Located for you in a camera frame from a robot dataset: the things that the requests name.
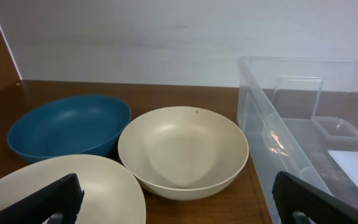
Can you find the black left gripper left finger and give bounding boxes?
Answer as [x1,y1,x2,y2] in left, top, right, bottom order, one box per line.
[0,173,85,224]

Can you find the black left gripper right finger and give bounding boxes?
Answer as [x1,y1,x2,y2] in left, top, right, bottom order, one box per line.
[272,171,358,224]

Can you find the beige bowl near gripper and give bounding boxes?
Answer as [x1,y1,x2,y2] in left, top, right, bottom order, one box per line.
[0,155,146,224]

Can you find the dark blue bowl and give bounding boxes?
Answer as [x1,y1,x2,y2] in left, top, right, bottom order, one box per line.
[7,95,132,163]

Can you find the clear plastic storage bin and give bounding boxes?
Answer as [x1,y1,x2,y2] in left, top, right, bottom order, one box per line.
[237,57,358,223]

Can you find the beige bowl near bin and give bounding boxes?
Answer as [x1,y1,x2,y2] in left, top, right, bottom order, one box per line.
[117,106,249,200]

